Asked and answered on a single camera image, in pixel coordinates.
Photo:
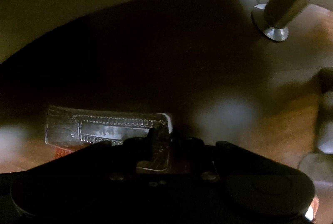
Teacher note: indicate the orange foam fruit net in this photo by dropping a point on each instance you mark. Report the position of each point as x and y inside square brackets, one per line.
[63, 151]

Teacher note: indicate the metal bed leg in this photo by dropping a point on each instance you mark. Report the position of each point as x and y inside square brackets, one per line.
[273, 18]

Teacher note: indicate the clear plastic tray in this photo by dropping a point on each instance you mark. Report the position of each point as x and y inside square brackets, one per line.
[75, 128]

